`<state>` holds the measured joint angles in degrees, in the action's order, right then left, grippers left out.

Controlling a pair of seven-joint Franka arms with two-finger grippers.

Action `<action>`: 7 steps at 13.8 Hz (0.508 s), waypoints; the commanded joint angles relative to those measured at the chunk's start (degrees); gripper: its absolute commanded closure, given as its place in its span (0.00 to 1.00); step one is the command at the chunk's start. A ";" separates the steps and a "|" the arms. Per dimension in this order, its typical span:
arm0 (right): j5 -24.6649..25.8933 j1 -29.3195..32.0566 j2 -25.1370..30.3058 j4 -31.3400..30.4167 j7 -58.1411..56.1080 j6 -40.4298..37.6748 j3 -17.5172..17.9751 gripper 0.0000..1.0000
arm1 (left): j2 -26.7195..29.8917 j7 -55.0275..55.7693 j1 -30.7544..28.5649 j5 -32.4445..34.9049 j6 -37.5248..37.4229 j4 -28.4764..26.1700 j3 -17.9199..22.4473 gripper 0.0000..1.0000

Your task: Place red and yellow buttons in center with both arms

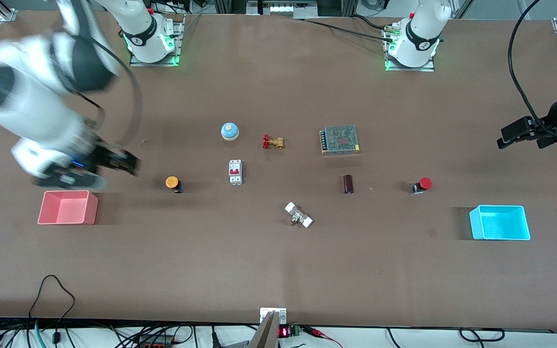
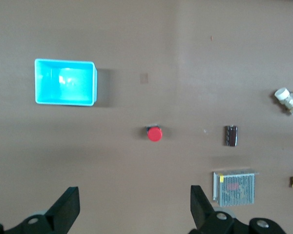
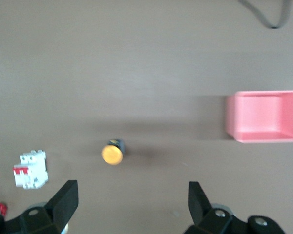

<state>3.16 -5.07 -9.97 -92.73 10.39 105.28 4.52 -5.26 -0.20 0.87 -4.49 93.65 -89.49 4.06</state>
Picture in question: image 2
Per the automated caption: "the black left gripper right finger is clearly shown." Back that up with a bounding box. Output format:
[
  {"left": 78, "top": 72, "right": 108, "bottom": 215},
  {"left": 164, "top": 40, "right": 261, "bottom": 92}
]
[{"left": 189, "top": 185, "right": 287, "bottom": 234}]

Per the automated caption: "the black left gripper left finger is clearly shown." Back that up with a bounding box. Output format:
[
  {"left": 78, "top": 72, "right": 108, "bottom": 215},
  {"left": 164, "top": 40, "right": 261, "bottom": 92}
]
[{"left": 0, "top": 186, "right": 81, "bottom": 234}]

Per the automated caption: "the red push button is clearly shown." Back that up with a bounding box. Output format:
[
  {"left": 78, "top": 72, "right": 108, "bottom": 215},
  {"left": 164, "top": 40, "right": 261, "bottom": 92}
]
[{"left": 146, "top": 124, "right": 163, "bottom": 142}]

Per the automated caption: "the metal mesh power supply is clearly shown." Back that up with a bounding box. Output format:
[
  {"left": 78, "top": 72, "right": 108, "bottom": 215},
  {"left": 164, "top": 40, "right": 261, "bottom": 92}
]
[{"left": 212, "top": 167, "right": 260, "bottom": 208}]

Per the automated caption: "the dark brown cylindrical capacitor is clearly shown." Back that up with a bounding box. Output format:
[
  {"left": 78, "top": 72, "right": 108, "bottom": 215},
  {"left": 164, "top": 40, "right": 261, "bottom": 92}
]
[{"left": 225, "top": 125, "right": 238, "bottom": 147}]

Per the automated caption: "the cyan plastic bin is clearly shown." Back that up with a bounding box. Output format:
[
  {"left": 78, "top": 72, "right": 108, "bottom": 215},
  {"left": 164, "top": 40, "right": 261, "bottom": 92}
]
[{"left": 34, "top": 58, "right": 98, "bottom": 107}]

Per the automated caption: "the metal valve with white ends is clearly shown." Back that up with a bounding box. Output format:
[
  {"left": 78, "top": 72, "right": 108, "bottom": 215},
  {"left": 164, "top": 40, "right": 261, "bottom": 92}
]
[{"left": 273, "top": 87, "right": 293, "bottom": 118}]

